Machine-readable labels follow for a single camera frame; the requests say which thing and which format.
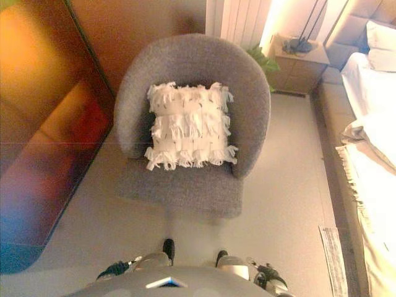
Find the wooden nightstand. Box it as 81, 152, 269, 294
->
265, 32, 329, 95

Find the grey upholstered armchair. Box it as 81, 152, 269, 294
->
113, 33, 272, 219

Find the silver robot leg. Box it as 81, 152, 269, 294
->
215, 249, 250, 281
136, 238, 174, 269

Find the silver robot left leg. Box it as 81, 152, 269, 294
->
136, 238, 174, 269

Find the grey robot torso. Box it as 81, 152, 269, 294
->
66, 265, 279, 297

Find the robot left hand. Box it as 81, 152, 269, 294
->
97, 256, 143, 281

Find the white duvet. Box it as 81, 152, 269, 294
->
340, 119, 396, 170

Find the silver robot right leg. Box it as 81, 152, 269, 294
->
215, 249, 250, 281

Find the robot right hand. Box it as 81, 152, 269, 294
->
247, 258, 288, 291

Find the glossy brown cabinet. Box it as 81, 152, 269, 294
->
0, 0, 117, 275

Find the white radiator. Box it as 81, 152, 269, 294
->
205, 0, 273, 49

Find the white bed pillow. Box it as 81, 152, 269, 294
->
366, 20, 396, 74

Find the green house plant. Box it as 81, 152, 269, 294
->
246, 45, 281, 93

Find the white bed sheet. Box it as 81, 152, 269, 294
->
340, 51, 396, 131

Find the padded bed headboard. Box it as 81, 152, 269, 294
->
324, 0, 396, 71

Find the white fringed cushion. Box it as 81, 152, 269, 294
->
144, 80, 239, 171

